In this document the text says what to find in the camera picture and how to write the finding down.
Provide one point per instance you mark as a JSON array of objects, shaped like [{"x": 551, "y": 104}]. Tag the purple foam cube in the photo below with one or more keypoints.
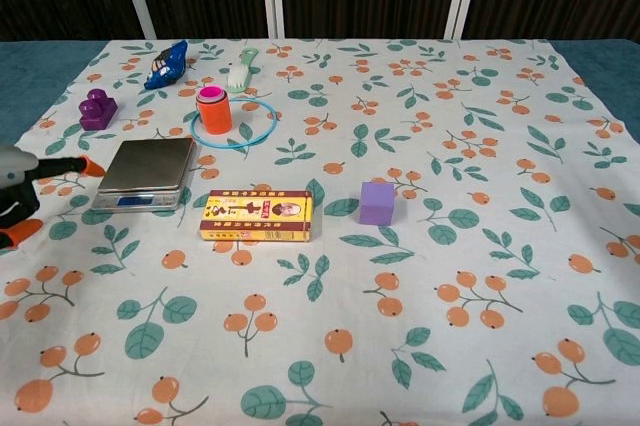
[{"x": 376, "y": 206}]

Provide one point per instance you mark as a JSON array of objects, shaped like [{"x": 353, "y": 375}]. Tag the floral print tablecloth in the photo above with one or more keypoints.
[{"x": 350, "y": 296}]

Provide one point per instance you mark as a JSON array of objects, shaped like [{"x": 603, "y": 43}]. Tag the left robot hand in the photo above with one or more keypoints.
[{"x": 20, "y": 196}]

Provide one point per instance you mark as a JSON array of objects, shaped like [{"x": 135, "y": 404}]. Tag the purple toy brick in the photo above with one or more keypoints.
[{"x": 97, "y": 113}]

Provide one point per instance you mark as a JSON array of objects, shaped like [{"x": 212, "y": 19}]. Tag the blue snack packet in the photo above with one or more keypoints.
[{"x": 165, "y": 68}]

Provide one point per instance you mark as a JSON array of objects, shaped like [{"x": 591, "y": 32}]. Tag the green cleaning brush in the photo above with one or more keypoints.
[{"x": 239, "y": 77}]

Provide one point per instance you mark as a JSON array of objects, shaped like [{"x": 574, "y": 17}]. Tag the yellow printed box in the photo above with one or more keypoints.
[{"x": 255, "y": 213}]

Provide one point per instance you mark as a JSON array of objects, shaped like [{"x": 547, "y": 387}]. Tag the orange cup with pink top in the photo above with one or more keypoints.
[{"x": 215, "y": 116}]

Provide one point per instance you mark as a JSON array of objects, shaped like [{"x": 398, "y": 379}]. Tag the silver digital kitchen scale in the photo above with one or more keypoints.
[{"x": 145, "y": 166}]

